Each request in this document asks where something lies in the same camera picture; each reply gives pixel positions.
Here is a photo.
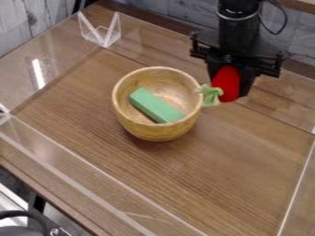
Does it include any clear acrylic corner bracket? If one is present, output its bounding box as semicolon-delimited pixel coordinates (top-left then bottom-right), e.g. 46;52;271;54
78;12;122;48

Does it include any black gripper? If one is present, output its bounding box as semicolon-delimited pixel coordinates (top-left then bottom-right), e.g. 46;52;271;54
190;12;287;97

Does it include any green rectangular block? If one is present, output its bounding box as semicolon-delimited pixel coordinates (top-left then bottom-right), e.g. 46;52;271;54
128;88;184;124

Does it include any wooden bowl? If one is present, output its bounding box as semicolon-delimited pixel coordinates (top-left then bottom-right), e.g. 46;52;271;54
112;66;203;142

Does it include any black cable lower left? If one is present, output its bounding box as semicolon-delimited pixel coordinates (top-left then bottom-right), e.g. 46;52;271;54
0;209;51;236

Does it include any clear acrylic tray wall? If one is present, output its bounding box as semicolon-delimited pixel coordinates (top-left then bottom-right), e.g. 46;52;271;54
0;104;207;236

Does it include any red plush fruit green stem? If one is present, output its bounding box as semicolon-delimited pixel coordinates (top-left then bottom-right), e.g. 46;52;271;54
196;65;240;107

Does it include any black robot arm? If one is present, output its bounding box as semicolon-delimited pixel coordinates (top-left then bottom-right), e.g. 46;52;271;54
190;0;289;102

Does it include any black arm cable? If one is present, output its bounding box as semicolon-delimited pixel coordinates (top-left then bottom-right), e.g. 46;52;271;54
259;0;290;36

